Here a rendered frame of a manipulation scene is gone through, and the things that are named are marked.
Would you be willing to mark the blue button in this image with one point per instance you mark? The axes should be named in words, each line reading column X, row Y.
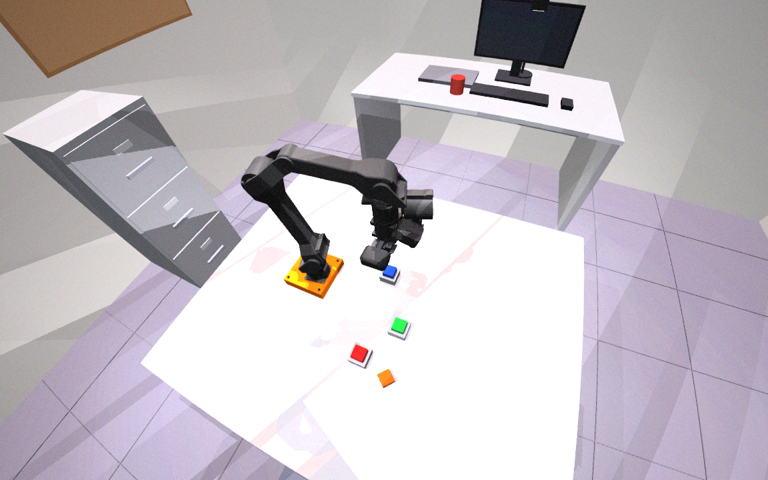
column 390, row 275

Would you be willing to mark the green button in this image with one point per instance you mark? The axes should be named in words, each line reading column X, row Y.
column 399, row 328

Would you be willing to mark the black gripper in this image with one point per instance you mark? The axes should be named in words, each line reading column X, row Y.
column 378, row 254

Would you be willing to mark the red button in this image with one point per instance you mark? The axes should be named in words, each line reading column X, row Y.
column 360, row 355

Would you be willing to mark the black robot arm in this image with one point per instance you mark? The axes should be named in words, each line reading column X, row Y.
column 378, row 180

